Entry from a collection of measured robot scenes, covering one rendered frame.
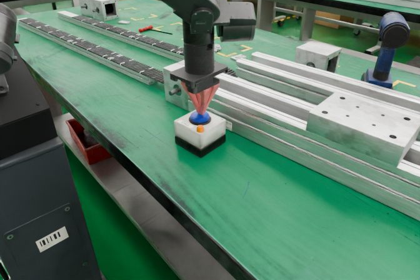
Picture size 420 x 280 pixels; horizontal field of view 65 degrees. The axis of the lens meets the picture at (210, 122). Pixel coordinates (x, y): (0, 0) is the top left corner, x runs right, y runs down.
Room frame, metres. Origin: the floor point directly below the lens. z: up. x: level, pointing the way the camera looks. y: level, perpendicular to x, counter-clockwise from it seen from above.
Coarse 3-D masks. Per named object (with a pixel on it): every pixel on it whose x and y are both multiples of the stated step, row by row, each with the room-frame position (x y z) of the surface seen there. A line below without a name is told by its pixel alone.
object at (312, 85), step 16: (240, 64) 0.86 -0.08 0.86; (256, 64) 0.84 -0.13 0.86; (272, 64) 0.87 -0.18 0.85; (288, 64) 0.84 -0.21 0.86; (256, 80) 0.82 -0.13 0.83; (272, 80) 0.79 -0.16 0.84; (288, 80) 0.76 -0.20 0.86; (304, 80) 0.74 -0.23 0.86; (320, 80) 0.78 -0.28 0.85; (336, 80) 0.75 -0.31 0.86; (352, 80) 0.74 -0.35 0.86; (304, 96) 0.72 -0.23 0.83; (320, 96) 0.70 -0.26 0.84; (352, 96) 0.65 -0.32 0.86; (368, 96) 0.69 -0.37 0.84; (384, 96) 0.67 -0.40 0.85; (400, 96) 0.65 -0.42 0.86; (416, 96) 0.65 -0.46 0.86; (416, 112) 0.58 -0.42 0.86
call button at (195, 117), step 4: (192, 112) 0.60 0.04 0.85; (196, 112) 0.60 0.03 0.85; (192, 116) 0.58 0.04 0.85; (196, 116) 0.58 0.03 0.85; (200, 116) 0.58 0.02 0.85; (204, 116) 0.58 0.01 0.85; (208, 116) 0.59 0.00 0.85; (192, 120) 0.58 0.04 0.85; (196, 120) 0.57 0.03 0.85; (200, 120) 0.57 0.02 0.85; (204, 120) 0.57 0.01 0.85
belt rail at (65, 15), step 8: (64, 16) 1.63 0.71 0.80; (72, 16) 1.59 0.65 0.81; (80, 24) 1.53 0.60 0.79; (88, 24) 1.48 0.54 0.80; (104, 32) 1.39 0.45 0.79; (112, 32) 1.35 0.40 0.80; (120, 40) 1.32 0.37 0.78; (128, 40) 1.29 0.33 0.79; (136, 40) 1.24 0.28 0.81; (144, 48) 1.21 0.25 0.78; (152, 48) 1.18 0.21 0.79; (160, 48) 1.14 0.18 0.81; (168, 56) 1.12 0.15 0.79; (176, 56) 1.10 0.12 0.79
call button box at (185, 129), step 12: (180, 120) 0.59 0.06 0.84; (216, 120) 0.59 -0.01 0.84; (180, 132) 0.58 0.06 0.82; (192, 132) 0.55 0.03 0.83; (204, 132) 0.55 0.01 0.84; (216, 132) 0.57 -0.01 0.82; (180, 144) 0.58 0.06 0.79; (192, 144) 0.55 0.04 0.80; (204, 144) 0.54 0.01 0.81; (216, 144) 0.57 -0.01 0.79
